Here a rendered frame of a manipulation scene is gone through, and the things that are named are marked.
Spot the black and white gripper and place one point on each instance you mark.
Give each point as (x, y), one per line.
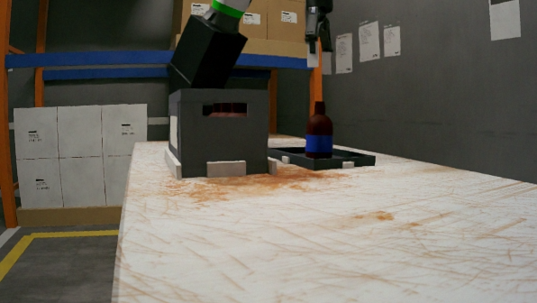
(317, 16)

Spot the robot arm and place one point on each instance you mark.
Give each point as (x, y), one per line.
(225, 15)

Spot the dark grey crate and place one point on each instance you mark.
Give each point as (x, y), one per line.
(198, 139)

